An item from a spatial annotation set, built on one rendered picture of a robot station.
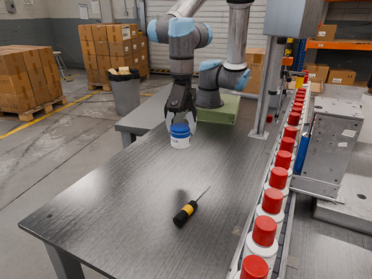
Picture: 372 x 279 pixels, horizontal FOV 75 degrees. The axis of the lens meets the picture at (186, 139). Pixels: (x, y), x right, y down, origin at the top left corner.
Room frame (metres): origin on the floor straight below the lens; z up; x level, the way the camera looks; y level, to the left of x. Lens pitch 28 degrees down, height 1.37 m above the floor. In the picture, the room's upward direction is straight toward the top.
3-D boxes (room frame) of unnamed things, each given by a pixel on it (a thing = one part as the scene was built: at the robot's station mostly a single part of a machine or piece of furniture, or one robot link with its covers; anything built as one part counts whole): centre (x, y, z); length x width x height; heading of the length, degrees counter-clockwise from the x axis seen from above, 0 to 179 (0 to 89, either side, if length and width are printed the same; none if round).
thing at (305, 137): (0.61, -0.34, 0.98); 0.03 x 0.03 x 0.16
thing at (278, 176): (0.40, -0.19, 0.98); 0.05 x 0.05 x 0.20
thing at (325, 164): (0.62, -0.40, 1.01); 0.14 x 0.13 x 0.26; 154
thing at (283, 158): (0.47, -0.22, 0.98); 0.05 x 0.05 x 0.20
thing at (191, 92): (0.78, 0.01, 1.14); 0.09 x 0.08 x 0.12; 163
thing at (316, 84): (1.93, -0.95, 0.85); 0.30 x 0.26 x 0.04; 154
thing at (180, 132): (0.75, 0.02, 0.99); 0.07 x 0.07 x 0.07
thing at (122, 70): (3.51, 0.90, 0.50); 0.42 x 0.41 x 0.28; 163
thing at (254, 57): (1.80, -0.53, 0.99); 0.30 x 0.24 x 0.27; 155
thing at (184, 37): (0.77, 0.01, 1.30); 0.09 x 0.08 x 0.11; 150
